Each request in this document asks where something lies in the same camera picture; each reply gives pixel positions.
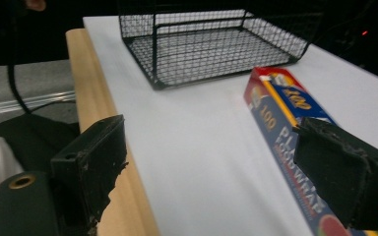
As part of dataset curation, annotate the black wire mesh basket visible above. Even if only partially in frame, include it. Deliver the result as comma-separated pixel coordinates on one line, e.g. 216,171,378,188
117,0,324,90

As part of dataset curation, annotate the black cable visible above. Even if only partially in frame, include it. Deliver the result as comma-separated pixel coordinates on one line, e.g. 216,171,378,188
7,64,77,116

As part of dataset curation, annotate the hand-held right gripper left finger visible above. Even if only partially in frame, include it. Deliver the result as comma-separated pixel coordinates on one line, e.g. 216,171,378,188
50,114,129,236

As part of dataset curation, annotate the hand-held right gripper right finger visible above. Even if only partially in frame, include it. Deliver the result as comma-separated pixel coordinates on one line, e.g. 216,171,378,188
292,116,378,231

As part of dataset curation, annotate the blue plastic wrap box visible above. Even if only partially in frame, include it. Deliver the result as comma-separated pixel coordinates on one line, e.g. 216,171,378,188
243,66,378,236

